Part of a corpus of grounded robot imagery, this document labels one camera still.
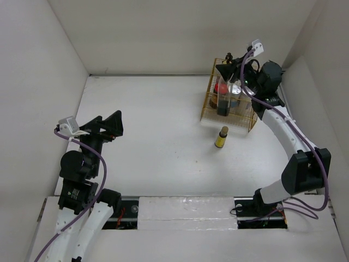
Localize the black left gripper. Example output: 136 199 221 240
74 109 123 175

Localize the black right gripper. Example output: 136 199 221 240
216 52 263 95

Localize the clear gold spout oil bottle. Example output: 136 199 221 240
217 52 234 116

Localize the silver lid salt shaker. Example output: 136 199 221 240
229 84 242 109

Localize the red lid chili sauce jar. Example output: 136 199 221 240
209 83 228 109

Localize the silver lid spice shaker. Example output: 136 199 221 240
239 93 251 114

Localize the small yellow label bottle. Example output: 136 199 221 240
214 126 228 148

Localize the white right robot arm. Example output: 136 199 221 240
215 53 332 219

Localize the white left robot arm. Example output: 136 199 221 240
35 110 123 261

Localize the gold wire mesh rack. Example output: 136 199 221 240
200 58 257 133

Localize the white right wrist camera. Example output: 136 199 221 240
247 39 264 60

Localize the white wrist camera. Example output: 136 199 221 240
58 116 80 137
247 39 264 60

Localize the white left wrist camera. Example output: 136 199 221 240
58 116 80 137

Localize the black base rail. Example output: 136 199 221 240
103 196 287 231

